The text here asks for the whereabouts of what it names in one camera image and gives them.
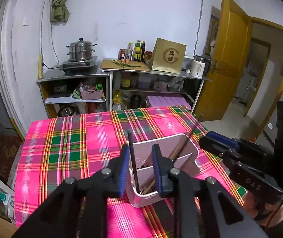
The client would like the dark brown chopstick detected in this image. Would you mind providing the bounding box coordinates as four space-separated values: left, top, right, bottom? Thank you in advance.
169 122 199 163

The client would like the black chopstick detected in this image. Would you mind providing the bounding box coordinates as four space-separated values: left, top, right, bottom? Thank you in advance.
128 131 140 194

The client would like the person's right hand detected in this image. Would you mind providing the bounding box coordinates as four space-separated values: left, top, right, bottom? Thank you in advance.
243 192 283 227

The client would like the pink plastic utensil holder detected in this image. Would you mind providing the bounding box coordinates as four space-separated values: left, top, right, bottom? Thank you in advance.
125 133 200 208

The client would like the yellow wooden door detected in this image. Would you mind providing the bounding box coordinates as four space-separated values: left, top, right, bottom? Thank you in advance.
194 0 253 121

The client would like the pink plaid tablecloth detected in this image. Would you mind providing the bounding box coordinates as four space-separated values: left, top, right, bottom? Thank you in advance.
15 106 246 237

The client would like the white electric kettle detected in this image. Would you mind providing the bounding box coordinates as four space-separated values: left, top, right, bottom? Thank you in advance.
190 55 211 78

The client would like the purple storage box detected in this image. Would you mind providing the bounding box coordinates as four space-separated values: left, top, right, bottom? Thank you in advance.
146 93 191 111

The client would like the gold cardboard box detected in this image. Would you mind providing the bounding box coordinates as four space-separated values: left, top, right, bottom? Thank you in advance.
150 38 187 74

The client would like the metal shelf table right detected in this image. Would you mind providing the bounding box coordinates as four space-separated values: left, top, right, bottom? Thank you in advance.
105 68 210 113

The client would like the metal shelf table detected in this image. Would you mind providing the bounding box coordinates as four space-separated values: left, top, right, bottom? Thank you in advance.
37 66 111 118
105 68 210 113

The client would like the pink woven basket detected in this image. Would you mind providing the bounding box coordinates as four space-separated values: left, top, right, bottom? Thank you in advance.
79 85 103 100

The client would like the metal shelf table left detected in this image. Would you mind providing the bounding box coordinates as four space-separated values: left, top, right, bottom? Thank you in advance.
37 66 111 118

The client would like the wooden cutting board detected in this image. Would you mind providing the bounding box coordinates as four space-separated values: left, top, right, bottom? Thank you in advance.
101 59 150 72

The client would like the dark sauce bottle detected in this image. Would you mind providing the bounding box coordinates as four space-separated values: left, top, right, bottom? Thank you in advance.
140 40 145 62

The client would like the green oil bottle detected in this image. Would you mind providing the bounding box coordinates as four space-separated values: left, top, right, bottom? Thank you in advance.
133 40 141 62

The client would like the clear plastic bottle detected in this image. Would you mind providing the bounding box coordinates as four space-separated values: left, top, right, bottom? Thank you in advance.
125 42 133 61

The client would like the red lid jar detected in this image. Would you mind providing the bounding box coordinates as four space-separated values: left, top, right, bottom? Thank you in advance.
118 49 126 60

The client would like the black induction cooker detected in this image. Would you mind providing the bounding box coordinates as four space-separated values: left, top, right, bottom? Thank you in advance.
59 57 98 73

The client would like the white power strip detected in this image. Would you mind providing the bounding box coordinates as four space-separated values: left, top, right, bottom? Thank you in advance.
37 53 43 79

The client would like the stainless steel steamer pot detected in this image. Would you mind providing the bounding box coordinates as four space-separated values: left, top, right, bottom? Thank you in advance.
66 38 96 62

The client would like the green hanging cloth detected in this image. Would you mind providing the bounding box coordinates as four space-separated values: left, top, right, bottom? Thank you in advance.
50 0 70 23

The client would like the white wall switch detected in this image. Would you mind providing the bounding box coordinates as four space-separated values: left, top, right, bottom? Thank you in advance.
23 17 29 26

